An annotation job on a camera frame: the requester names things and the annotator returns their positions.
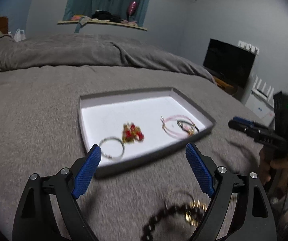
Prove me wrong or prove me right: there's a dark wooden bead bracelet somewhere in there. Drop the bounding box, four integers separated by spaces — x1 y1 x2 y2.
140 204 192 241

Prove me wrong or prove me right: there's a colourful bead bracelet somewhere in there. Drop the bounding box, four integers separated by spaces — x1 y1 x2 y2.
176 120 201 137

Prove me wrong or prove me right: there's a red bead gold bracelet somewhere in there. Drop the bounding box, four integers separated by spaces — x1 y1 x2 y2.
122 122 145 144

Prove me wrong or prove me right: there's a pink cord bracelet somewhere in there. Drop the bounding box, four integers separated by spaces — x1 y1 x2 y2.
160 114 197 139

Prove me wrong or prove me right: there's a right hand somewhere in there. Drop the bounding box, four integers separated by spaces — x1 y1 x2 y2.
259 147 288 196

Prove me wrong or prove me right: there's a white cabinet box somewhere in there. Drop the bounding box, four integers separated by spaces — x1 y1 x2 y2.
245 93 275 126

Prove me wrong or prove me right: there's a silver bangle on bed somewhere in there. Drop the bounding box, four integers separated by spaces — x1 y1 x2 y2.
164 189 196 208

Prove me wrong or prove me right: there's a white wifi router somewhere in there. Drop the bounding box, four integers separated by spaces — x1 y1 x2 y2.
252 75 274 102

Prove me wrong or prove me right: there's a wooden side desk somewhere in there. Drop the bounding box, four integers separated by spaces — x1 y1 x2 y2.
213 76 238 96

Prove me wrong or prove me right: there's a silver bangle in tray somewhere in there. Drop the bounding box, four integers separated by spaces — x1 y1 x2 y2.
99 137 125 160

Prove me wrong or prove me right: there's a black monitor screen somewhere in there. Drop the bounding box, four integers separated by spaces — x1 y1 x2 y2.
203 39 255 89

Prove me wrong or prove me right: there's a grey shallow cardboard tray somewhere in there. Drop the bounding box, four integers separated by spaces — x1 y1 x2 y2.
79 87 216 179

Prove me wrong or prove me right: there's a grey bed sheet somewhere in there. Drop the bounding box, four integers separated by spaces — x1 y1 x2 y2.
0 66 261 240

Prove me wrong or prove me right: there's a wooden window sill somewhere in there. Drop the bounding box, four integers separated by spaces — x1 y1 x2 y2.
57 20 148 31

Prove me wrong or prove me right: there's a grey folded duvet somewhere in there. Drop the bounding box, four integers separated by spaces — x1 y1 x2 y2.
0 34 215 83

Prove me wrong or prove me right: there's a white plastic bag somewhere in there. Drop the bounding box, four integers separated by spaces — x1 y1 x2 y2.
13 29 26 42

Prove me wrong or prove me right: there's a grey cloth on sill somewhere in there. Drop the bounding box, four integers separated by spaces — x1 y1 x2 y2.
74 16 90 34

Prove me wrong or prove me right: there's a black clothing pile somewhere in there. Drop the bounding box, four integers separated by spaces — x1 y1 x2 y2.
91 10 122 23

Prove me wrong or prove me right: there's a black right gripper camera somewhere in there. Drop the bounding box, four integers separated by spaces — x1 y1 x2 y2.
273 91 288 140

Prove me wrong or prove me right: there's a white wall power strip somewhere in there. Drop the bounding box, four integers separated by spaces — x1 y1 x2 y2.
237 40 260 55

